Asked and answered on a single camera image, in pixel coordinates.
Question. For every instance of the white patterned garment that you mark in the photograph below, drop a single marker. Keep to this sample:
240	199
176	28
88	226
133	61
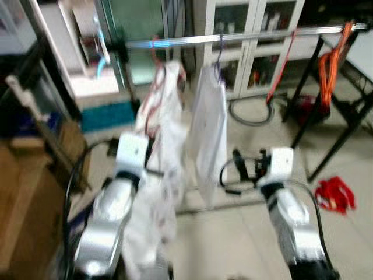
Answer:
169	122

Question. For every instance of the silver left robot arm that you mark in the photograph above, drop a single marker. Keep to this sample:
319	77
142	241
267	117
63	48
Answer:
108	216

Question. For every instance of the purple hanger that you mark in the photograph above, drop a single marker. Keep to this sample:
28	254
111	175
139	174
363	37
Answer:
220	58

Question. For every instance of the orange hanger bunch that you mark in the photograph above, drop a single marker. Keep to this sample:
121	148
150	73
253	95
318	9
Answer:
331	70

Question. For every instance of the teal floor mat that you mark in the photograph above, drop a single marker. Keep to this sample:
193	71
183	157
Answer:
108	116

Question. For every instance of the red vacuum cleaner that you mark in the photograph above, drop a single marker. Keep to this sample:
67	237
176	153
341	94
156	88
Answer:
306	111

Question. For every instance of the red cloth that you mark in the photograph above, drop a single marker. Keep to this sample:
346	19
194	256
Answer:
335	195

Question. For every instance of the light blue hooked pipe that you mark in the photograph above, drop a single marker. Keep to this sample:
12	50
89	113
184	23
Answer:
102	61

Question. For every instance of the black metal clothes rack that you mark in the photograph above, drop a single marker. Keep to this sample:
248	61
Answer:
245	36

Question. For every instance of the brown cardboard box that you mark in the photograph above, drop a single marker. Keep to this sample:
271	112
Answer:
29	198

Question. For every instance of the white table black legs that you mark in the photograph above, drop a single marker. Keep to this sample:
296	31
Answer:
364	55

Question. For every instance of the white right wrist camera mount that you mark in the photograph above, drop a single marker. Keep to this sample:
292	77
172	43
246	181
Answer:
281	163

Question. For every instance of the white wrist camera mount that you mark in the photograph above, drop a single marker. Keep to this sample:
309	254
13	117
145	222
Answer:
281	163
132	151

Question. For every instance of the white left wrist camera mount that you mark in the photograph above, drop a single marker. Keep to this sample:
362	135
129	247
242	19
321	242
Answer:
132	151

